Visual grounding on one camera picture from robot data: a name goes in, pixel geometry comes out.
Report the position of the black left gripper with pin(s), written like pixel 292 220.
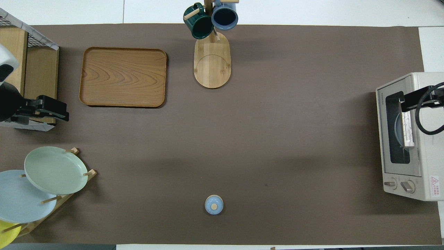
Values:
pixel 10 100

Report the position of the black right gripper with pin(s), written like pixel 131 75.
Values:
pixel 437 97

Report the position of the glass oven door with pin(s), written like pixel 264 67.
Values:
pixel 381 139

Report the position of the beige toaster oven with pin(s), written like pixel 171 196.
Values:
pixel 430 152

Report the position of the silver oven knob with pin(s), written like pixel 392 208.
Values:
pixel 408 186
pixel 391 184

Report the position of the wooden stepped shelf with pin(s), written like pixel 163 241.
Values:
pixel 40 73

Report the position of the pale green plate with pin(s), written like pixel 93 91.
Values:
pixel 55 170

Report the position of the wooden plate rack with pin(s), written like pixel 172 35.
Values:
pixel 91 172

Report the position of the marble patterned cloth strip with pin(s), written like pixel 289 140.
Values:
pixel 34 33

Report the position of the wooden serving tray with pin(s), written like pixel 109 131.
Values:
pixel 121 76

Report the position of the pale blue plate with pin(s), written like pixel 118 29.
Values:
pixel 20 201

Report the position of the yellow plate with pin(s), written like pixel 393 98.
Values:
pixel 7 236

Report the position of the brown table mat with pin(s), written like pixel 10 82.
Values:
pixel 277 139

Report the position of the wooden mug tree stand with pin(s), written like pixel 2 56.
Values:
pixel 211 66

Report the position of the dark green mug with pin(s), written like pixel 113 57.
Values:
pixel 199 26

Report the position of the blue mug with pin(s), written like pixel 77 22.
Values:
pixel 224 17

